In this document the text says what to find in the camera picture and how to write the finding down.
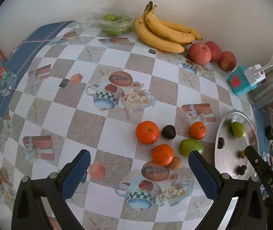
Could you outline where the green jujube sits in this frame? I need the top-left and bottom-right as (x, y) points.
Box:
(231, 121), (246, 139)

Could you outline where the top yellow banana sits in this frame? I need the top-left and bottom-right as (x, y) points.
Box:
(161, 20), (203, 40)

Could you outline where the checkered printed tablecloth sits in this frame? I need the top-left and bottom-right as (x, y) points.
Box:
(0, 23), (254, 229)

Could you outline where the large green mango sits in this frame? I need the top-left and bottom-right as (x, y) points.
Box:
(179, 139), (204, 157)

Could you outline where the middle yellow banana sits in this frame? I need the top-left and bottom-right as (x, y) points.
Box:
(145, 5), (195, 45)

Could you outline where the bottom yellow banana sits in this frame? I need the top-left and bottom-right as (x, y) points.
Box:
(134, 14), (185, 53)

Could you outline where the blue tablecloth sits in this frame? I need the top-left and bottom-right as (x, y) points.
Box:
(0, 21), (72, 117)

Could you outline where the dark plum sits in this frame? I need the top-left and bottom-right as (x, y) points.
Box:
(217, 137), (225, 150)
(161, 125), (177, 140)
(236, 165), (247, 176)

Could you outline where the red apple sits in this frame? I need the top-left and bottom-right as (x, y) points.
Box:
(218, 51), (237, 72)
(205, 41), (222, 62)

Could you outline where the red apple middle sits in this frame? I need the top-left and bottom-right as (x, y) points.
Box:
(205, 41), (222, 62)

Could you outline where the pink apple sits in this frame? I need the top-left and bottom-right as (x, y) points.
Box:
(189, 43), (212, 65)

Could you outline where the yellow banana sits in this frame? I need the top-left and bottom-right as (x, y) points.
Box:
(161, 20), (203, 40)
(145, 5), (195, 45)
(134, 14), (185, 53)

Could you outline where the teal plastic box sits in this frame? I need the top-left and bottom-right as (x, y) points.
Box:
(227, 65), (257, 96)

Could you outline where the orange tangerine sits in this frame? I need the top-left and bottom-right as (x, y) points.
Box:
(136, 121), (160, 144)
(189, 122), (207, 140)
(152, 144), (174, 166)

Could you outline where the red apple right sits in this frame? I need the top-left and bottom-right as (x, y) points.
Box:
(218, 51), (237, 72)

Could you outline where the clear bag of green fruits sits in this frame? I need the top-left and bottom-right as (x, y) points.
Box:
(75, 8), (136, 37)

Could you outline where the steel round basin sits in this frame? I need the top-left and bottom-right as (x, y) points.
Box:
(214, 110), (259, 180)

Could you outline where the steel thermos jug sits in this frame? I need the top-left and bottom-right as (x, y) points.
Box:
(250, 69), (273, 110)

